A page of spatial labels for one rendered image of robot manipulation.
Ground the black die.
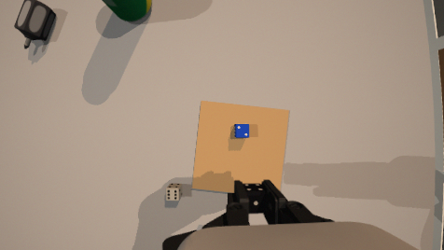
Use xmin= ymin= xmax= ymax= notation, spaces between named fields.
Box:
xmin=243 ymin=184 xmax=267 ymax=214

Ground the orange flat square mat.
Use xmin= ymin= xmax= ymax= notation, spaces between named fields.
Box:
xmin=192 ymin=101 xmax=289 ymax=193

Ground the white die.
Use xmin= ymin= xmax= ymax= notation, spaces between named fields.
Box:
xmin=166 ymin=184 xmax=182 ymax=201

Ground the blue die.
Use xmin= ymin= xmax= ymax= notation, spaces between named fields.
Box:
xmin=234 ymin=124 xmax=249 ymax=138

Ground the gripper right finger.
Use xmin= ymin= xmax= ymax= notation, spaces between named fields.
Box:
xmin=261 ymin=180 xmax=334 ymax=224

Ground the green drink can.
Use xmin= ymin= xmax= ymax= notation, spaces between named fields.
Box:
xmin=103 ymin=0 xmax=152 ymax=21

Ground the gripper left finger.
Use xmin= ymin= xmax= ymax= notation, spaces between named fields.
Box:
xmin=162 ymin=180 xmax=250 ymax=250

